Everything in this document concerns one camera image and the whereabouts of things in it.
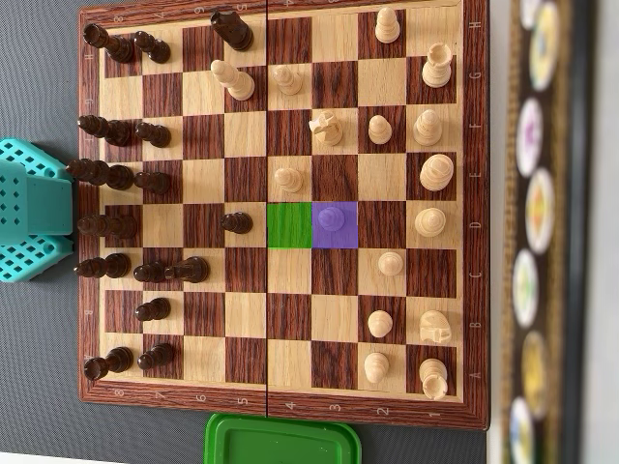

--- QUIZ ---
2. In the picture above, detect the light wooden pawn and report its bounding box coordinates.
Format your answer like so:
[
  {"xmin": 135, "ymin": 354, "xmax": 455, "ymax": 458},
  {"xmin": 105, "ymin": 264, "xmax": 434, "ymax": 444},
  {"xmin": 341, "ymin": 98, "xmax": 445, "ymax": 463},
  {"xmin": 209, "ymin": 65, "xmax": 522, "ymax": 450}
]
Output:
[
  {"xmin": 274, "ymin": 167, "xmax": 305, "ymax": 192},
  {"xmin": 368, "ymin": 114, "xmax": 393, "ymax": 145},
  {"xmin": 377, "ymin": 250, "xmax": 404, "ymax": 277},
  {"xmin": 374, "ymin": 6, "xmax": 401, "ymax": 44},
  {"xmin": 271, "ymin": 64, "xmax": 304, "ymax": 97},
  {"xmin": 364, "ymin": 351, "xmax": 391, "ymax": 386},
  {"xmin": 319, "ymin": 206, "xmax": 344, "ymax": 233},
  {"xmin": 368, "ymin": 309, "xmax": 394, "ymax": 338}
]

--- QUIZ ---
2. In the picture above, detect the dark wooden pawn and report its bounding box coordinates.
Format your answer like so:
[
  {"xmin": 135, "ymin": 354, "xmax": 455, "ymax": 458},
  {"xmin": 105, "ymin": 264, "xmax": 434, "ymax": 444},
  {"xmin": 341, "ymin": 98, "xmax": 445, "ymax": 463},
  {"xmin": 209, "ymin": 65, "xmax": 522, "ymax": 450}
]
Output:
[
  {"xmin": 136, "ymin": 342, "xmax": 175, "ymax": 371},
  {"xmin": 133, "ymin": 171, "xmax": 172, "ymax": 194},
  {"xmin": 133, "ymin": 30, "xmax": 171, "ymax": 65},
  {"xmin": 221, "ymin": 212, "xmax": 253, "ymax": 235},
  {"xmin": 134, "ymin": 121, "xmax": 172, "ymax": 149},
  {"xmin": 134, "ymin": 297, "xmax": 172, "ymax": 323},
  {"xmin": 133, "ymin": 262, "xmax": 168, "ymax": 284}
]

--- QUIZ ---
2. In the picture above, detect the wooden folding chessboard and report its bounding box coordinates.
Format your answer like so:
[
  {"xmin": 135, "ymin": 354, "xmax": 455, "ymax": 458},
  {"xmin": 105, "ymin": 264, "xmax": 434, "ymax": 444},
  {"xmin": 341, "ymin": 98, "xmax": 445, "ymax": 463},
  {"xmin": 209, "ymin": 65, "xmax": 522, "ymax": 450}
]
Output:
[{"xmin": 77, "ymin": 0, "xmax": 490, "ymax": 432}]

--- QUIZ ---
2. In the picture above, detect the light wooden knight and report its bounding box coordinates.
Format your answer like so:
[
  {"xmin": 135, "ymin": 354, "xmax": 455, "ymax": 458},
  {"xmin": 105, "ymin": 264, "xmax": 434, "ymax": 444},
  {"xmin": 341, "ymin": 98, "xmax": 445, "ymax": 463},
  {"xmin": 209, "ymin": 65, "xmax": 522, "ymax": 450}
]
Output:
[
  {"xmin": 418, "ymin": 309, "xmax": 454, "ymax": 345},
  {"xmin": 309, "ymin": 109, "xmax": 343, "ymax": 148}
]

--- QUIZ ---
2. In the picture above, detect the light wooden queen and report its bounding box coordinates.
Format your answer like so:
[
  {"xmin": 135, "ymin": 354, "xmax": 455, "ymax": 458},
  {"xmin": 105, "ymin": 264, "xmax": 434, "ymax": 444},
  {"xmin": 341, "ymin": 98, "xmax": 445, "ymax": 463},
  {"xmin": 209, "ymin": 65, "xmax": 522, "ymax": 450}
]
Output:
[{"xmin": 414, "ymin": 207, "xmax": 447, "ymax": 238}]

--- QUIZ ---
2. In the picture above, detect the light wooden bishop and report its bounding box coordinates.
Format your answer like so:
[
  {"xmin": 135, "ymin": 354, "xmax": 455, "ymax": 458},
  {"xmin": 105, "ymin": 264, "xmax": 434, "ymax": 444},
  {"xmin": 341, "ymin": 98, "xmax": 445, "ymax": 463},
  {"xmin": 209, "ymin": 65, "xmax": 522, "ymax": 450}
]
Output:
[
  {"xmin": 413, "ymin": 108, "xmax": 442, "ymax": 148},
  {"xmin": 210, "ymin": 59, "xmax": 255, "ymax": 102}
]

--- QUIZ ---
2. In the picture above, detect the light wooden rook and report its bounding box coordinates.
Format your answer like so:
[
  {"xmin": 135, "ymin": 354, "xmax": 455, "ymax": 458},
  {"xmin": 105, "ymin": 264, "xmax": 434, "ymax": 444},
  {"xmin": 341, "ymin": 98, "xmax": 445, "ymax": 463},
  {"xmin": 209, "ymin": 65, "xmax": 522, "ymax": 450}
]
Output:
[
  {"xmin": 422, "ymin": 42, "xmax": 455, "ymax": 89},
  {"xmin": 418, "ymin": 358, "xmax": 449, "ymax": 401}
]

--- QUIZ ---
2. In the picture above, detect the dark wooden queen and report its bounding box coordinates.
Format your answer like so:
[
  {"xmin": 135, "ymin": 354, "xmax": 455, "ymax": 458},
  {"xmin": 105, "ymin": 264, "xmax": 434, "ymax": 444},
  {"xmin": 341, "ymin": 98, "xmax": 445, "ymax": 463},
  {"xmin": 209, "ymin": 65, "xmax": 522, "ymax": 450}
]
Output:
[{"xmin": 76, "ymin": 214, "xmax": 138, "ymax": 240}]

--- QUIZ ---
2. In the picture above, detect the dark wooden bishop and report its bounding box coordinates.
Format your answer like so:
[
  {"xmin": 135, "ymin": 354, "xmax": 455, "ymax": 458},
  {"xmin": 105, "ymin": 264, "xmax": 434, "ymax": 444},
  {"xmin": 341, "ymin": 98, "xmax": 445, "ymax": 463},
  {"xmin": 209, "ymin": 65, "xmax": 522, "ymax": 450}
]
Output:
[
  {"xmin": 73, "ymin": 252, "xmax": 133, "ymax": 280},
  {"xmin": 77, "ymin": 114, "xmax": 133, "ymax": 147}
]

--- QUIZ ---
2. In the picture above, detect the green plastic lid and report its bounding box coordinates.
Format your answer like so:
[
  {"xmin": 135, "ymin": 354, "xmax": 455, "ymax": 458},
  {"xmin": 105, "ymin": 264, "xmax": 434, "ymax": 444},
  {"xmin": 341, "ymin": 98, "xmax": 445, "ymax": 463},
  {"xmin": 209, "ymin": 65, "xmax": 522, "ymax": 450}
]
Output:
[{"xmin": 203, "ymin": 412, "xmax": 363, "ymax": 464}]

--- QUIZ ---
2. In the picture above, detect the dark wooden king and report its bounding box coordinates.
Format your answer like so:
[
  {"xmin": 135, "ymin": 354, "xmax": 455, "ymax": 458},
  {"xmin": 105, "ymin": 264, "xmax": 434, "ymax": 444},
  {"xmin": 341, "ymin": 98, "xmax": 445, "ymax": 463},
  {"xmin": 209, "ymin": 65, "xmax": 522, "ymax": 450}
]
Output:
[{"xmin": 65, "ymin": 159, "xmax": 136, "ymax": 191}]

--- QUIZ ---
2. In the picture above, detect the round medallion orange print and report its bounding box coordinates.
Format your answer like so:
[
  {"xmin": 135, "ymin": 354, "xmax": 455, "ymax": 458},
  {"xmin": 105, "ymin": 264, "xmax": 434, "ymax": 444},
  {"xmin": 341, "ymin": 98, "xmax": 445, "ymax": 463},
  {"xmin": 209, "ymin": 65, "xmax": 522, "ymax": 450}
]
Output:
[{"xmin": 524, "ymin": 167, "xmax": 556, "ymax": 255}]

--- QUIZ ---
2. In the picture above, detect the dark wooden rook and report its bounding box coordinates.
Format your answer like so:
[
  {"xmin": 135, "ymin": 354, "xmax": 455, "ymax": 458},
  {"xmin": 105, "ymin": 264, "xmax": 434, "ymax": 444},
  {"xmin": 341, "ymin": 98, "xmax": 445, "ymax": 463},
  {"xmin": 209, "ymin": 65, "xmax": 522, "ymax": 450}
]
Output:
[
  {"xmin": 83, "ymin": 346, "xmax": 134, "ymax": 381},
  {"xmin": 82, "ymin": 22, "xmax": 136, "ymax": 64}
]

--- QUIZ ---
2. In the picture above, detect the round medallion purple print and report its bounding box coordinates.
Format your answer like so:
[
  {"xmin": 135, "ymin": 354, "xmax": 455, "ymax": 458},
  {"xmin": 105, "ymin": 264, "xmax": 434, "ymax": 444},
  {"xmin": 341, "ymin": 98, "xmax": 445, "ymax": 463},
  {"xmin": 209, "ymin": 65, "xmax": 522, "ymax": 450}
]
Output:
[{"xmin": 515, "ymin": 97, "xmax": 544, "ymax": 179}]

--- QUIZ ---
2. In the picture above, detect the round medallion yellow print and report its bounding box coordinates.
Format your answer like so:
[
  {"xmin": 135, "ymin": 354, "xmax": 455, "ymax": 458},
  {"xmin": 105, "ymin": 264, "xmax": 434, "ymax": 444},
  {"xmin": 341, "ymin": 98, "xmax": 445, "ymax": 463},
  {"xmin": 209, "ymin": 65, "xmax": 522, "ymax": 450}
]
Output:
[{"xmin": 529, "ymin": 2, "xmax": 562, "ymax": 92}]

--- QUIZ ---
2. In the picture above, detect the round white medallion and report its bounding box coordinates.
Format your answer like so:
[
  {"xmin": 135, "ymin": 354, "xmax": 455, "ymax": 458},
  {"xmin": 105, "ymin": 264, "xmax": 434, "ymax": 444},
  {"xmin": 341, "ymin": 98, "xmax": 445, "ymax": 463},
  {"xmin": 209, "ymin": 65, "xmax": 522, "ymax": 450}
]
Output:
[{"xmin": 519, "ymin": 0, "xmax": 543, "ymax": 29}]

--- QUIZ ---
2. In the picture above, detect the dark grey table mat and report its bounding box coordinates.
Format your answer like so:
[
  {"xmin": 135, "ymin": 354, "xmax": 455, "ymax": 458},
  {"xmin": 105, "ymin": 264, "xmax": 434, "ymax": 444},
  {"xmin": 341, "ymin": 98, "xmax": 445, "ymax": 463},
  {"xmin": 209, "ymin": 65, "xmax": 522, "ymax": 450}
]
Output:
[{"xmin": 0, "ymin": 0, "xmax": 489, "ymax": 464}]

